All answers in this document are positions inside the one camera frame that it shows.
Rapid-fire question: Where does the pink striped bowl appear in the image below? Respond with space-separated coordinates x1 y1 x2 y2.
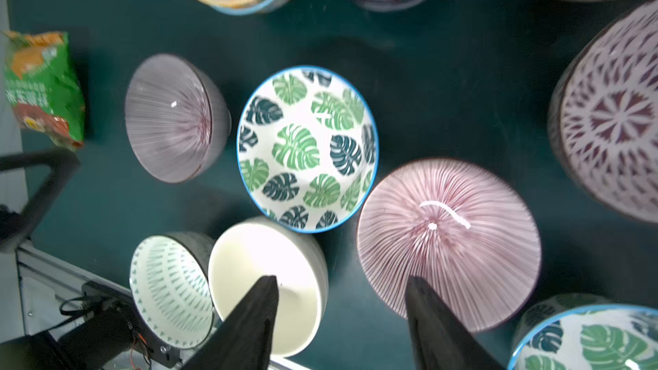
356 159 541 332

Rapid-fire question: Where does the brown lattice bowl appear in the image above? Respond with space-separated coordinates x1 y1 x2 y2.
548 0 657 224

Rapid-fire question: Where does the green leaf bowl right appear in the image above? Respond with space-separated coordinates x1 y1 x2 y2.
507 293 657 369

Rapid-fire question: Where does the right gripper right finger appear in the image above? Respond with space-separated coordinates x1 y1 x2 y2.
404 276 502 370

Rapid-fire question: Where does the green leaf bowl centre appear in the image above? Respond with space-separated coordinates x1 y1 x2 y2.
236 66 380 234

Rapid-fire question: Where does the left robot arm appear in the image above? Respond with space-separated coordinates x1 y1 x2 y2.
1 147 80 254

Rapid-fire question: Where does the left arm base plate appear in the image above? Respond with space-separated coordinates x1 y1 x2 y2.
58 281 183 369

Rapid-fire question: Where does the green lattice bowl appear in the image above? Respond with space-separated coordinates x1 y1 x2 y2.
130 232 216 349

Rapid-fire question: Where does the green leaf bowl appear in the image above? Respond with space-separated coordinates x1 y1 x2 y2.
236 66 380 234
507 293 657 369

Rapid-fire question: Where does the purple striped bowl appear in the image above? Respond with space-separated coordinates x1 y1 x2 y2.
125 53 232 184

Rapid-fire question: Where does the cream bowl front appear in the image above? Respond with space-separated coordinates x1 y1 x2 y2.
208 216 329 357

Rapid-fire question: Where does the left base cable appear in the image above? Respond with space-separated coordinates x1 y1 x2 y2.
30 292 155 370

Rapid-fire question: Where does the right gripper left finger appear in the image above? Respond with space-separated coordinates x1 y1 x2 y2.
183 276 279 369

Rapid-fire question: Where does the green snack bag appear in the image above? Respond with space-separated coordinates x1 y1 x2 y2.
3 31 86 150

